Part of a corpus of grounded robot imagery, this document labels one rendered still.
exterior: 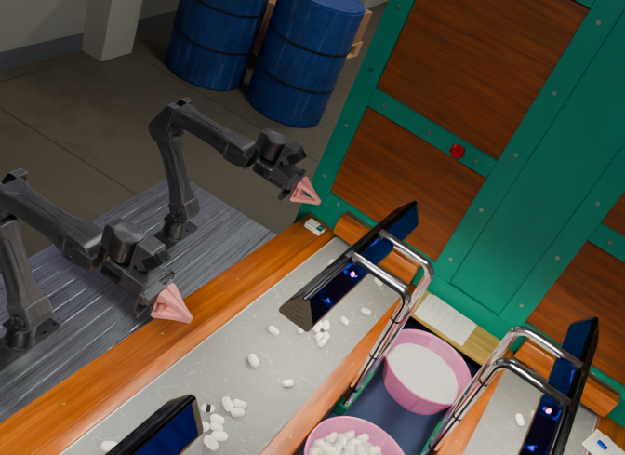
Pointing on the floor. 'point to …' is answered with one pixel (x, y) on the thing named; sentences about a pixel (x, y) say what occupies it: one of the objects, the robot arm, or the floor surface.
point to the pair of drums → (215, 20)
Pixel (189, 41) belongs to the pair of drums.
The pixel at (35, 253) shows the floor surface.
